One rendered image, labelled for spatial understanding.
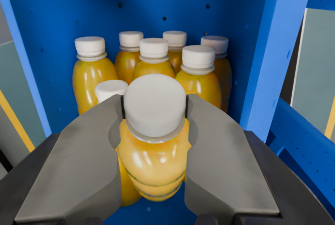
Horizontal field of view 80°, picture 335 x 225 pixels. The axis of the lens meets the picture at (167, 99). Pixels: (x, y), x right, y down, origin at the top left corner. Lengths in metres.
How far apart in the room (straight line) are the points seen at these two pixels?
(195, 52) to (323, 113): 1.87
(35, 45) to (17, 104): 1.58
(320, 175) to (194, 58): 0.83
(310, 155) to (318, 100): 0.96
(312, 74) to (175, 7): 1.53
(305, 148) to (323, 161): 0.08
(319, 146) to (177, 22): 0.86
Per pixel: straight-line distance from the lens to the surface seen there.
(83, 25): 0.35
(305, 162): 1.03
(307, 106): 1.94
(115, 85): 0.26
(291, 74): 1.53
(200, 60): 0.23
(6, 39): 0.45
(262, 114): 0.18
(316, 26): 1.69
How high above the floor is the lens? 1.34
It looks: 62 degrees down
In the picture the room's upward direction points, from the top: 175 degrees clockwise
